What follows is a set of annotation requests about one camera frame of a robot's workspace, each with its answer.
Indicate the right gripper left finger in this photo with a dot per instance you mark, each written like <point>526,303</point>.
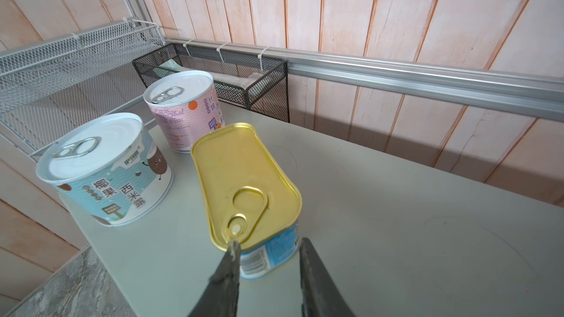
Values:
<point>221,296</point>

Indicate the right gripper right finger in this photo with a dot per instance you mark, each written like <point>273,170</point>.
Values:
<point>320,295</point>

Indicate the gold rectangular tin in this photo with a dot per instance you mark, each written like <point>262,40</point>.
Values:
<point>248,198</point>

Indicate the teal label can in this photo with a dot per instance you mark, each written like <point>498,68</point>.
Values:
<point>111,167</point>

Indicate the pink label can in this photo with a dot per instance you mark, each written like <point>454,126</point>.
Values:
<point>186,107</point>

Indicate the grey metal cabinet counter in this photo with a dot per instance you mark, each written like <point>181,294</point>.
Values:
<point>398,238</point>

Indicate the black mesh wall basket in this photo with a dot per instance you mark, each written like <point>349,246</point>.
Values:
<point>253,82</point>

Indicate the white wire mesh shelf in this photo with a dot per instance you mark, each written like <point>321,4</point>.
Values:
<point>51,88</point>

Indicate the aluminium back rail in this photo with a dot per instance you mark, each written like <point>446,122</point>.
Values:
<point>534,96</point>

